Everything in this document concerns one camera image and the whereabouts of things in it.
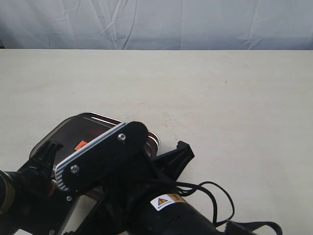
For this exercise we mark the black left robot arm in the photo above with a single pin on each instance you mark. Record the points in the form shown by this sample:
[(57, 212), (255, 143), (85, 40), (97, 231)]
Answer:
[(11, 202)]

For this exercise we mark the dark transparent lunch box lid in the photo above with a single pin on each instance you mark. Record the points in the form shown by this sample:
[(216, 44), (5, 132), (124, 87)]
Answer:
[(68, 137)]

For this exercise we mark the steel two-compartment lunch box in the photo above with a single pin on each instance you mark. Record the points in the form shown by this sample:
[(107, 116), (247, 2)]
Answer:
[(91, 125)]

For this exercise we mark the blue-grey backdrop cloth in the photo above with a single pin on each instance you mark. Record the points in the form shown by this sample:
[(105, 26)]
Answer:
[(157, 24)]

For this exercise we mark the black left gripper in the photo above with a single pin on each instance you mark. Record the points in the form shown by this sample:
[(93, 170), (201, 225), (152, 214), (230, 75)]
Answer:
[(46, 209)]

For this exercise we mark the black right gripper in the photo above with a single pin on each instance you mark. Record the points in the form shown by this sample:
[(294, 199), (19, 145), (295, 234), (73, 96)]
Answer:
[(154, 206)]

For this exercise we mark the black and grey right robot arm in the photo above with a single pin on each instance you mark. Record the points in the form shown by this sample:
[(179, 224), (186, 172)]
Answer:
[(141, 194)]

